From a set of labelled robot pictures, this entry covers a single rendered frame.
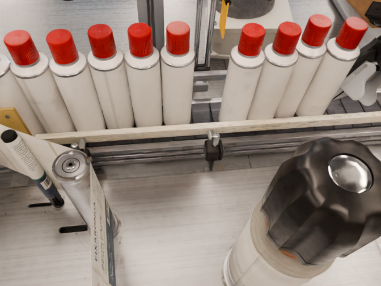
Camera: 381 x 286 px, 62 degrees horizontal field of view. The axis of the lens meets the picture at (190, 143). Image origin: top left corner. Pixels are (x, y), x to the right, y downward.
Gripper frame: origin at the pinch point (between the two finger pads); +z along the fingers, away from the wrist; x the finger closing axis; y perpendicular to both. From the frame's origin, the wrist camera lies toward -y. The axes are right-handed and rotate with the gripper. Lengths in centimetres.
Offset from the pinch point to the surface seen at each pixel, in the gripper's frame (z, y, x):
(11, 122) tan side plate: 26, 4, -49
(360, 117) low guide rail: 0.0, 5.0, 4.1
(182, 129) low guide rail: 16.2, 4.9, -24.1
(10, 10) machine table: 44, -44, -55
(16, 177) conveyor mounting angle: 38, 7, -46
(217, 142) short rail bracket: 11.8, 9.5, -20.7
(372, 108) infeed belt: -0.3, 0.3, 11.4
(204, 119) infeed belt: 16.9, 0.4, -18.3
